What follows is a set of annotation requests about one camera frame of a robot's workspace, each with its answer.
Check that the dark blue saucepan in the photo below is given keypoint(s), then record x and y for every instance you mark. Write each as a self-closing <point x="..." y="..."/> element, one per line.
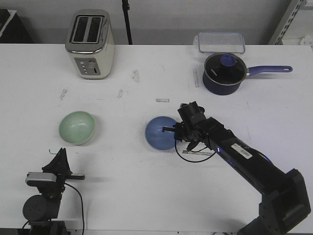
<point x="226" y="90"/>

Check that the white metal shelf rack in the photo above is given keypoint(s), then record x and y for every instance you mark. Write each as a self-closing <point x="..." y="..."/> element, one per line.
<point x="296" y="25"/>

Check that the blue bowl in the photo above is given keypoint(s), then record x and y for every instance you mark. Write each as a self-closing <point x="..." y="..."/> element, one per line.
<point x="156" y="137"/>

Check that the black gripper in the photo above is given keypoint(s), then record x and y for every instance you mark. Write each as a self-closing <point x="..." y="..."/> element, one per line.
<point x="188" y="130"/>
<point x="62" y="175"/>

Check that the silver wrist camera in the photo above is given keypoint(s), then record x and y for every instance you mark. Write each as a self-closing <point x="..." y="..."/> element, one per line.
<point x="40" y="179"/>

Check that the black tripod pole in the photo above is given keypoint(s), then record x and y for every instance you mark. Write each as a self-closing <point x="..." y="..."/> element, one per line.
<point x="125" y="8"/>

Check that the green bowl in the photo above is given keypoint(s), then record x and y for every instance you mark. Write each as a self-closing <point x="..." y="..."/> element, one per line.
<point x="77" y="128"/>

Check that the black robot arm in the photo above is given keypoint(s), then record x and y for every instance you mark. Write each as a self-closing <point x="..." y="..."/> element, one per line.
<point x="285" y="201"/>
<point x="41" y="211"/>

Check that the cream two-slot toaster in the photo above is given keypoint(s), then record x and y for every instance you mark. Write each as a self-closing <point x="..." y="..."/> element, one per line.
<point x="90" y="43"/>

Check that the glass lid with blue knob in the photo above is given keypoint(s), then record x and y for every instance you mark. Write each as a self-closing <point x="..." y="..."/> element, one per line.
<point x="225" y="69"/>

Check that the clear plastic food container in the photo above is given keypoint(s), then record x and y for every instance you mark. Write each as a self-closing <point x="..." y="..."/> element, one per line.
<point x="212" y="42"/>

